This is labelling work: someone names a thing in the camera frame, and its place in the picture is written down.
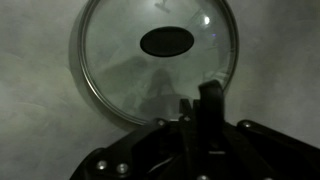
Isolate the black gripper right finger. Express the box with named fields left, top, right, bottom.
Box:
left=216, top=119, right=320, bottom=180

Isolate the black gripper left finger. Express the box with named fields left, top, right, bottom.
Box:
left=69, top=98, right=201, bottom=180

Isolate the round glass pot lid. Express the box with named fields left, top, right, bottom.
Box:
left=78, top=0, right=240, bottom=126

